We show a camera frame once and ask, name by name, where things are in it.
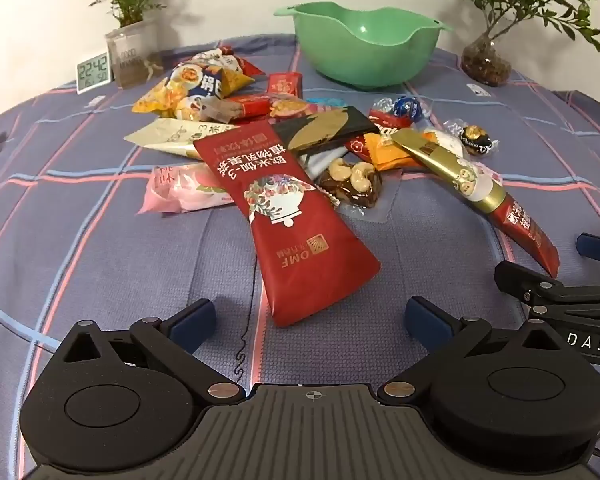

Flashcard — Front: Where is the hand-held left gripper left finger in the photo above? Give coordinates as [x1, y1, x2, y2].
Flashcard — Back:
[55, 299, 242, 407]

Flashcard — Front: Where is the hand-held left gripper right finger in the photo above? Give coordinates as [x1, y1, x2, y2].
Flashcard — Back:
[377, 296, 562, 407]

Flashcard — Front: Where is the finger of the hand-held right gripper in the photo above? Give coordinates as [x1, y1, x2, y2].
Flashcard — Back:
[576, 232, 600, 267]
[494, 260, 600, 311]

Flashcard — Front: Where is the large red tea pouch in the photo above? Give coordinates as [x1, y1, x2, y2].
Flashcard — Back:
[193, 120, 382, 328]

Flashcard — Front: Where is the pink pastry packet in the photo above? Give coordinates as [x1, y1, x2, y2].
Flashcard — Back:
[139, 162, 241, 216]

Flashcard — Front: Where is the clear mixed nuts packet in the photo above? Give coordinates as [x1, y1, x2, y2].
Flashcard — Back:
[314, 157, 403, 223]

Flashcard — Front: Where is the white snack packet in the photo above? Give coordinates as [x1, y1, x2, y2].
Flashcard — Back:
[420, 129, 468, 161]

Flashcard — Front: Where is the cream tea pouch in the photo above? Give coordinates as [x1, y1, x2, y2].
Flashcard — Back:
[124, 119, 231, 161]

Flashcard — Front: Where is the blue foil chocolate ball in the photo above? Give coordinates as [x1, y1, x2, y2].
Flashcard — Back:
[375, 95, 433, 123]

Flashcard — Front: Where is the black and gold packet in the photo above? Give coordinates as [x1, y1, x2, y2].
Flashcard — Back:
[272, 106, 381, 156]

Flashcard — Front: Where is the red and white snack bag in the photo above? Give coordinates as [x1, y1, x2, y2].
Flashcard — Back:
[187, 46, 263, 78]

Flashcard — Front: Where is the green plastic bowl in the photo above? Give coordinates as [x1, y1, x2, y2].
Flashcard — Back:
[273, 1, 453, 92]

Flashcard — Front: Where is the pale pink snack packet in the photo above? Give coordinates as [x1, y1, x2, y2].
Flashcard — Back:
[472, 156, 506, 196]

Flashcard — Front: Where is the blue plaid tablecloth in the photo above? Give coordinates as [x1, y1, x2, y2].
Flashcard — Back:
[0, 35, 600, 480]

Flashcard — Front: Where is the gold and red pouch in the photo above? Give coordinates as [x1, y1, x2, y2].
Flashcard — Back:
[391, 127, 561, 278]

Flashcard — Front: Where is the gold foil chocolate ball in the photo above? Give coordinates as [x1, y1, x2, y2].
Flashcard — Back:
[445, 119, 498, 158]

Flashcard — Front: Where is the orange snack packet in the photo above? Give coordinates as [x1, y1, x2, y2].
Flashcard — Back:
[364, 132, 423, 172]

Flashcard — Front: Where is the grey snack packet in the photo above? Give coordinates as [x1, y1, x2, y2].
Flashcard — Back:
[300, 147, 348, 178]

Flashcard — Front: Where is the leafy plant in glass vase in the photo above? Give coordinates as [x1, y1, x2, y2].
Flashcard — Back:
[432, 0, 600, 87]

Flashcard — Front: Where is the red clear-ended biscuit packet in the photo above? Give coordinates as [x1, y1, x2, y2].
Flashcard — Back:
[220, 94, 273, 121]

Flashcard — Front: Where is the yellow and blue chip bag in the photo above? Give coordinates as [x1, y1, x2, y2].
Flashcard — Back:
[131, 62, 256, 121]

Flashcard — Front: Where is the small red biscuit packet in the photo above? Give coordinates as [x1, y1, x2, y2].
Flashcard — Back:
[266, 72, 303, 97]

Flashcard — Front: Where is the white digital clock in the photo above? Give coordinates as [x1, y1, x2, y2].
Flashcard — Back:
[76, 49, 115, 95]

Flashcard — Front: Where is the thin plant in white pot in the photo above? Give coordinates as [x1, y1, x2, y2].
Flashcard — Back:
[82, 0, 173, 90]

